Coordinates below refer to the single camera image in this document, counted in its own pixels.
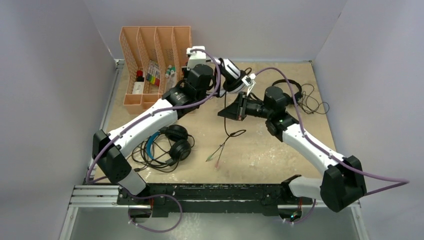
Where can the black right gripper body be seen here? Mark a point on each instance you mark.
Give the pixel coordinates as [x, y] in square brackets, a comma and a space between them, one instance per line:
[247, 106]

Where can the white and black headphones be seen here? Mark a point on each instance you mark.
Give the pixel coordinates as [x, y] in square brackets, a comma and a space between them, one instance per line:
[232, 76]

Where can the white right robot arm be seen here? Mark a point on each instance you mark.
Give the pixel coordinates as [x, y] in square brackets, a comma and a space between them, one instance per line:
[341, 183]

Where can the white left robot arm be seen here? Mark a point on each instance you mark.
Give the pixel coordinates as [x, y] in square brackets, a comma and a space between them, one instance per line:
[109, 150]

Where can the black and blue headphones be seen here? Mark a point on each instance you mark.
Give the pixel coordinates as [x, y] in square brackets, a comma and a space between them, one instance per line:
[179, 150]

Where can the clear plastic packaged item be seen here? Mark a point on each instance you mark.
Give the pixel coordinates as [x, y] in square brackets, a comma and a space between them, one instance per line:
[170, 82]

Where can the coloured marker set pack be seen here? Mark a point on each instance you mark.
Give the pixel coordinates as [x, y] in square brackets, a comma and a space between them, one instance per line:
[153, 73]

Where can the peach plastic file organizer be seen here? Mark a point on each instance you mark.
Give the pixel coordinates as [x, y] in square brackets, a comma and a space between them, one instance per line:
[154, 56]

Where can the white product box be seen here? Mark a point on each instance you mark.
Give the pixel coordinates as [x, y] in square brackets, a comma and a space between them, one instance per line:
[138, 88]

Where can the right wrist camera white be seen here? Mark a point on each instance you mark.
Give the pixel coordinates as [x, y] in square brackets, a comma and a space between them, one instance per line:
[249, 82]

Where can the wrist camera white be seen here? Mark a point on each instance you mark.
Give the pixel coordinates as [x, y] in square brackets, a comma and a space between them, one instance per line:
[249, 82]
[196, 57]

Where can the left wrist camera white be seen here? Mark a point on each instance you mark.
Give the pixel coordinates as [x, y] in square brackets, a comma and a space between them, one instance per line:
[196, 57]

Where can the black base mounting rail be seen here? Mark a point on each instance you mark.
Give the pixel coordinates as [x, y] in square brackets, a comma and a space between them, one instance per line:
[267, 199]

